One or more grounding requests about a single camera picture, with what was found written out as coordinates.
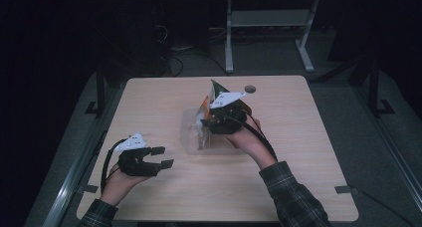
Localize clear packet with orange label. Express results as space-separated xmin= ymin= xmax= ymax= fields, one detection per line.
xmin=194 ymin=95 xmax=214 ymax=151

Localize black floor cables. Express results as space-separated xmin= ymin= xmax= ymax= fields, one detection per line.
xmin=152 ymin=23 xmax=231 ymax=78

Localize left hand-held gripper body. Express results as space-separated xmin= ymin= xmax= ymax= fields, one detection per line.
xmin=113 ymin=131 xmax=163 ymax=177

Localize right hand-held gripper black cable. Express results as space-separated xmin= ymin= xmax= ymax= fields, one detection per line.
xmin=228 ymin=111 xmax=279 ymax=162

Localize person's left hand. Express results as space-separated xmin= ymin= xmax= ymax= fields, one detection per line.
xmin=101 ymin=164 xmax=151 ymax=207

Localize hand-held gripper black cable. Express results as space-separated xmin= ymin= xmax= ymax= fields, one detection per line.
xmin=228 ymin=111 xmax=279 ymax=162
xmin=100 ymin=137 xmax=129 ymax=194

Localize grey metal stand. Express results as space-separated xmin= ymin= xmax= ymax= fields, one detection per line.
xmin=224 ymin=0 xmax=321 ymax=74

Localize clear plastic container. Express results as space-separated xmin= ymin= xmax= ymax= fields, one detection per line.
xmin=179 ymin=106 xmax=256 ymax=156

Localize person's right hand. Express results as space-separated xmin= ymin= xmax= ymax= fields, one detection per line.
xmin=226 ymin=114 xmax=279 ymax=170

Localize left hand-held gripper black cable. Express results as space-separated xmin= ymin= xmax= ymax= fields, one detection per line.
xmin=100 ymin=137 xmax=129 ymax=194

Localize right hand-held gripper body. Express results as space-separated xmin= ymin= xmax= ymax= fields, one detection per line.
xmin=208 ymin=91 xmax=249 ymax=135

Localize black cable with grey clip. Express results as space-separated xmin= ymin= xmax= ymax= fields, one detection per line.
xmin=333 ymin=184 xmax=416 ymax=227

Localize aluminium rail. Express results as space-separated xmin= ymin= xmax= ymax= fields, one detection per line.
xmin=42 ymin=129 xmax=111 ymax=227
xmin=353 ymin=87 xmax=422 ymax=203

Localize black metal stand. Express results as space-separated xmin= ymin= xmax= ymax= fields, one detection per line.
xmin=367 ymin=57 xmax=396 ymax=118
xmin=84 ymin=63 xmax=107 ymax=118

